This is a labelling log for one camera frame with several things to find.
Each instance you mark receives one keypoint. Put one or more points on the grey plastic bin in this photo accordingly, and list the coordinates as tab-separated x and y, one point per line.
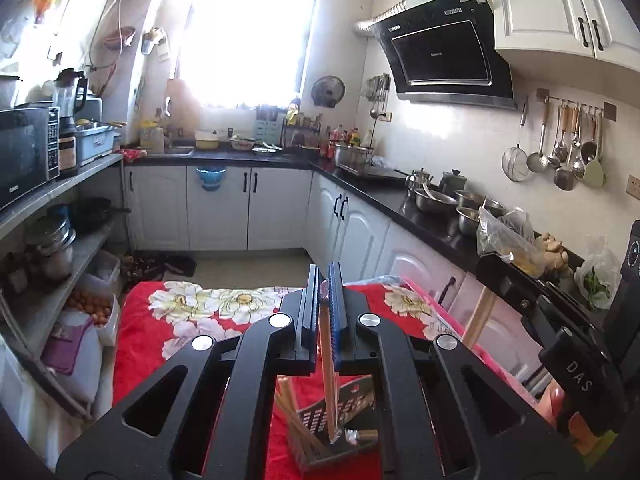
92	141

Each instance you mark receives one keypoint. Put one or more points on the pale knife holder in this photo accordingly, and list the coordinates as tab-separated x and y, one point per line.
267	127

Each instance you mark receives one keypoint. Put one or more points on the hanging tools beside stove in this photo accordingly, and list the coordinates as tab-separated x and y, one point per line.
380	92

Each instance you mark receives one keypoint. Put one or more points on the stacked steel pots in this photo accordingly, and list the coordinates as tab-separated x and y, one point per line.
50	250

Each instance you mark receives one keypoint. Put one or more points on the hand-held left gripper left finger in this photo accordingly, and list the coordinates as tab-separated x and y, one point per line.
311	320

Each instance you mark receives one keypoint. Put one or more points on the dark shoes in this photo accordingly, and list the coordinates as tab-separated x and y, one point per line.
160	266

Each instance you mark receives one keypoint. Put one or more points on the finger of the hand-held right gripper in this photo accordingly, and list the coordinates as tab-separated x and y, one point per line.
570	302
500	272

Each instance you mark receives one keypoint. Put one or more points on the chopsticks pair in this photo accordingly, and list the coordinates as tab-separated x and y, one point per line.
479	317
328	360
362	435
292	410

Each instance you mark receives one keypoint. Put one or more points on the steel kettle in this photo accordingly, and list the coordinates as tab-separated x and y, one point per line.
420	181

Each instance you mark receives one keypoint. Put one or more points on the purple plastic lid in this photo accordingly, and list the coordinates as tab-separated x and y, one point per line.
67	346

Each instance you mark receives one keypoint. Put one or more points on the white wall holder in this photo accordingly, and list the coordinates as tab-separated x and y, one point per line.
152	41

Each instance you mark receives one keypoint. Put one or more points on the white base cabinets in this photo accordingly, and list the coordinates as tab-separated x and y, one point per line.
220	210

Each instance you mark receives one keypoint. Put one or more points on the black blender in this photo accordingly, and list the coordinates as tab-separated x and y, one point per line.
70	105

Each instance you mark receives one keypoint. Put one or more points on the dark cooking pot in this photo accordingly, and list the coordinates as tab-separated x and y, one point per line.
452	181

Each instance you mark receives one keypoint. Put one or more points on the black induction cooktop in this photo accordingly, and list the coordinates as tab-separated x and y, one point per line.
370	171

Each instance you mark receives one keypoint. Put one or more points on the group of sauce bottles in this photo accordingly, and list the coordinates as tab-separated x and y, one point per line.
345	138

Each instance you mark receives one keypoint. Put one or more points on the wall utensil rail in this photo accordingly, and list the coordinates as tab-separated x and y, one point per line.
575	105

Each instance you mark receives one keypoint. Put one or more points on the wooden cutting board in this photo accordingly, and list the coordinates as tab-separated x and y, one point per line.
181	105

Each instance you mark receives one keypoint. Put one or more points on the blue plastic bag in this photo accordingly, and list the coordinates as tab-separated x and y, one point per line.
210	178

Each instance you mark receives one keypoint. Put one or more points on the red cloth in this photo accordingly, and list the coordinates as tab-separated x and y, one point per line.
131	153

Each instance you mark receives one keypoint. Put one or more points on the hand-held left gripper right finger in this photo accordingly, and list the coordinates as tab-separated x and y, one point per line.
340	320

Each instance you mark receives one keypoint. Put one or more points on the white upper cabinets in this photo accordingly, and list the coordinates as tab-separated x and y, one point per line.
550	5

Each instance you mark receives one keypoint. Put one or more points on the plastic bag with greens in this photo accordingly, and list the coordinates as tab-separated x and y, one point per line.
597	272

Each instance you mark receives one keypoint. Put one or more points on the steel stock pot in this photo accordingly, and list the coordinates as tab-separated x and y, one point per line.
352	153

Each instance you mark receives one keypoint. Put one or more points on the black range hood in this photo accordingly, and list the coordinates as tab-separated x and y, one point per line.
445	55

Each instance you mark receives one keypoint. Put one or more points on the person's right hand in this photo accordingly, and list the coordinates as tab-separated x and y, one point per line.
555	401

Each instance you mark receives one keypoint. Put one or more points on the black microwave oven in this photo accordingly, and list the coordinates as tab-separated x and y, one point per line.
22	155

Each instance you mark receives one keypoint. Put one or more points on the clear plastic food bag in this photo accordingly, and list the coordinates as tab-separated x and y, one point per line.
505	242

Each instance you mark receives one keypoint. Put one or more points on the black plastic utensil basket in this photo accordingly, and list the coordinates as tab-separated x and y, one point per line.
357	402

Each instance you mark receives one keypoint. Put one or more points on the black round wall fan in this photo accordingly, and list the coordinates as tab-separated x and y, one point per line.
328	91

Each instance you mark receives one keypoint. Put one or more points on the red floral tablecloth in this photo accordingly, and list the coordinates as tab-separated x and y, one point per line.
150	350

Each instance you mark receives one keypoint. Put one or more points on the box of brown eggs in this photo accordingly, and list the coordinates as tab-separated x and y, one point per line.
92	306

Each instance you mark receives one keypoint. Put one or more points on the yellow container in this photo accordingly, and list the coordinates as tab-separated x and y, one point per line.
150	138

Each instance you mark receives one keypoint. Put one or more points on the row of hanging utensils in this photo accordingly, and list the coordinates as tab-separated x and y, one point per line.
565	160

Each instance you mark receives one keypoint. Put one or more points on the wall power socket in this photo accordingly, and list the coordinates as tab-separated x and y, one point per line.
634	186

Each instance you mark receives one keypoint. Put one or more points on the red wall basket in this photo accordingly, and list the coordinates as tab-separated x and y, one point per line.
120	37

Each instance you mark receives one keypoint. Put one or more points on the grey metal shelf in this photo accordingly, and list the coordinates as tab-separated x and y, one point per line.
50	195

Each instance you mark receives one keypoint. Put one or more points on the bright kitchen window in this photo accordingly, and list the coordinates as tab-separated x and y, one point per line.
255	35

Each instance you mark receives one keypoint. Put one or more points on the silver exhaust duct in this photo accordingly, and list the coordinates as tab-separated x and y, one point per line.
380	17

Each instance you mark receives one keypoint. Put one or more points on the ginger roots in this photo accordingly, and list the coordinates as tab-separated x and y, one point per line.
552	255

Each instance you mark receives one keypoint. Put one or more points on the steel mixing bowl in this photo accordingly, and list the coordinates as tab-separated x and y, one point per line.
435	201
495	206
467	197
469	221

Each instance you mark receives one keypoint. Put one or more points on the black frying pan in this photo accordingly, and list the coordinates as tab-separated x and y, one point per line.
97	208

